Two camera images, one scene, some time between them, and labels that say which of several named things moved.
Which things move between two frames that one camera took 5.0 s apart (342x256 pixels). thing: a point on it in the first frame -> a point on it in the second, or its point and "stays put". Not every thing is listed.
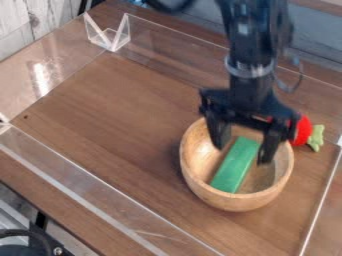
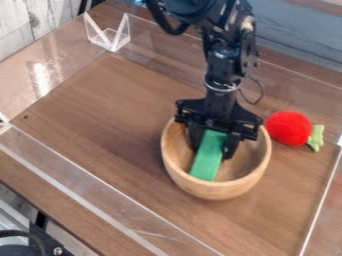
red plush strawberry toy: [308, 133] stays put
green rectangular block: [236, 164] -> [210, 154]
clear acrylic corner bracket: [110, 39] stays put
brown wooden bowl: [202, 158] -> [242, 171]
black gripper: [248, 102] -> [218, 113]
